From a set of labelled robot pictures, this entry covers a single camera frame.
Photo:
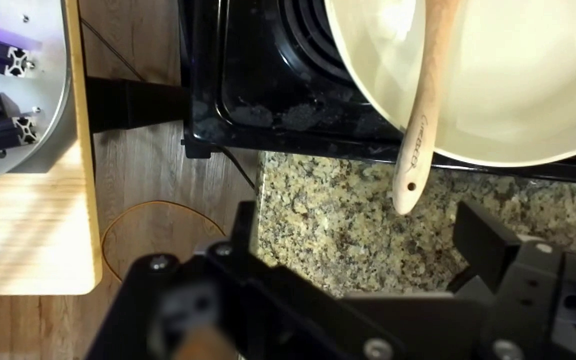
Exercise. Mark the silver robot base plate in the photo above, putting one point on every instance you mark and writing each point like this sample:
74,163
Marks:
41,101

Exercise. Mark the black electric stove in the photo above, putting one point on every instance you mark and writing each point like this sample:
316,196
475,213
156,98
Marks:
260,73

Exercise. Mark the light wooden box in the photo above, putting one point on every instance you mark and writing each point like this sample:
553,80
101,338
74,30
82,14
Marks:
28,233

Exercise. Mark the black bar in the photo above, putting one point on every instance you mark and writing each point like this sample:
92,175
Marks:
135,103

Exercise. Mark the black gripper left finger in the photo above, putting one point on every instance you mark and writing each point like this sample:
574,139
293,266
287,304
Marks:
248,306

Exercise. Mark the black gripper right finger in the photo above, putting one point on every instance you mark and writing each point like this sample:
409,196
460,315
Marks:
535,293

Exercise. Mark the wooden cooking spatula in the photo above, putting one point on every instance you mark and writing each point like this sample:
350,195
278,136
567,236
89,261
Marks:
428,101

